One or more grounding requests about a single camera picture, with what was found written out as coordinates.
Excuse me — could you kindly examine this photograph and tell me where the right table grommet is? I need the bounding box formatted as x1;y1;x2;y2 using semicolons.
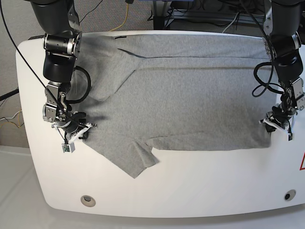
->
284;189;296;201

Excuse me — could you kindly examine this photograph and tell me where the yellow cable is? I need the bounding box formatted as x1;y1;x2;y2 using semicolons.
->
109;3;130;32

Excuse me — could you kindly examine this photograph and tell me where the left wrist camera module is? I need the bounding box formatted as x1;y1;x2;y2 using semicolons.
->
61;143;75;153

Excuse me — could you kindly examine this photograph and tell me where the grey T-shirt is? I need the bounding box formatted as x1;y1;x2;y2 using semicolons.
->
78;35;276;178

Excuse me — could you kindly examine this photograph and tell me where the table grommet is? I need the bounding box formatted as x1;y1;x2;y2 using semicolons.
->
81;195;96;208
284;189;296;201

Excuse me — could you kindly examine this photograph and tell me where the left table grommet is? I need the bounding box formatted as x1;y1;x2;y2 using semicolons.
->
81;195;96;208

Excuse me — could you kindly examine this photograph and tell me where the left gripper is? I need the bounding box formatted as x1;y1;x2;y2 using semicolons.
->
259;106;295;134

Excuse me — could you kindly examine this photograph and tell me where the black table leg base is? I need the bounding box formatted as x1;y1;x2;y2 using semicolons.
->
153;16;166;31

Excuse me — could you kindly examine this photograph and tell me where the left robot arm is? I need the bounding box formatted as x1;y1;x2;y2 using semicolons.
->
254;0;305;140

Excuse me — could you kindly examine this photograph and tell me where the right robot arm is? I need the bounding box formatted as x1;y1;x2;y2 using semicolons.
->
31;0;91;145

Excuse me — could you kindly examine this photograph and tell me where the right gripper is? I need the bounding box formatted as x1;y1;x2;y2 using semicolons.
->
51;119;97;143

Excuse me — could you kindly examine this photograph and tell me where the white cable on floor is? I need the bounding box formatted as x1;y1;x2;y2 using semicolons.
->
0;109;22;120

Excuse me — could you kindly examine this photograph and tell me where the red triangle sticker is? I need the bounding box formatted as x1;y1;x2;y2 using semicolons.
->
300;153;305;170

